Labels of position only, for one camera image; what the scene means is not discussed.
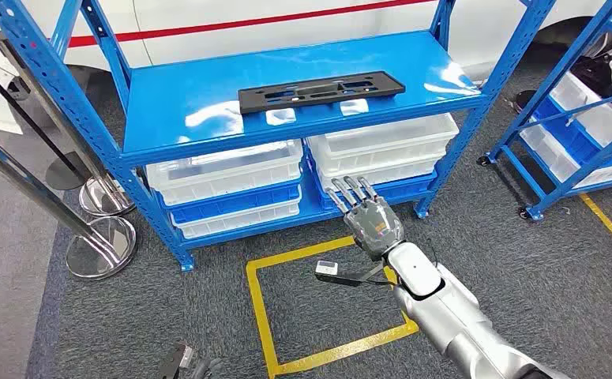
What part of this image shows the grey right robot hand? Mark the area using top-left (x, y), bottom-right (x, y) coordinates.
top-left (325, 175), bottom-right (406, 261)

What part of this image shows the long black plastic frame part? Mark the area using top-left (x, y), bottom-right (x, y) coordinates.
top-left (238, 70), bottom-right (407, 115)

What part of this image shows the blue metal shelf rack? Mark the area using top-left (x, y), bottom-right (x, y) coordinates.
top-left (0, 0), bottom-right (558, 273)
top-left (477, 0), bottom-right (612, 222)

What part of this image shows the bulky black part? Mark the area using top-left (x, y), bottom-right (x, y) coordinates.
top-left (569, 54), bottom-right (612, 120)

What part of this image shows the yellow floor tape square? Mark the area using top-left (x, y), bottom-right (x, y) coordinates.
top-left (579, 193), bottom-right (612, 263)
top-left (246, 235), bottom-right (420, 379)

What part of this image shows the white car with red stripe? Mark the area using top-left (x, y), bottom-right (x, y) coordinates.
top-left (0, 0), bottom-right (612, 136)

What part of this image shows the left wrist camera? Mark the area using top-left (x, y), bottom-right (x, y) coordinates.
top-left (158, 342), bottom-right (197, 379)

